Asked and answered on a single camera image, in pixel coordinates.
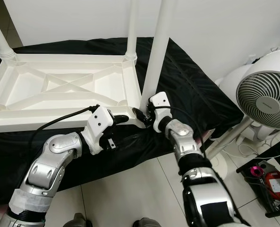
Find white plastic table top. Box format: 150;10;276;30
0;52;149;134

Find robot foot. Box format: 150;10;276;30
67;214;92;227
133;218;161;227

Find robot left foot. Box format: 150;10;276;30
67;214;92;227

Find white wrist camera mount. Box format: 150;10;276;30
85;105;114;156
148;92;172;133

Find white standing fan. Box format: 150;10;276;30
206;47;280;159

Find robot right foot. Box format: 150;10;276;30
133;218;161;227

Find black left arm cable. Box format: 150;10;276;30
29;105;100;152

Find white wall power socket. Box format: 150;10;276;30
246;54;263;65

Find black cloth table cover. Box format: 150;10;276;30
0;37;244;206

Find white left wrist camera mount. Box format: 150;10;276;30
85;105;114;156

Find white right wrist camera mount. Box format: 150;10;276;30
148;92;172;133

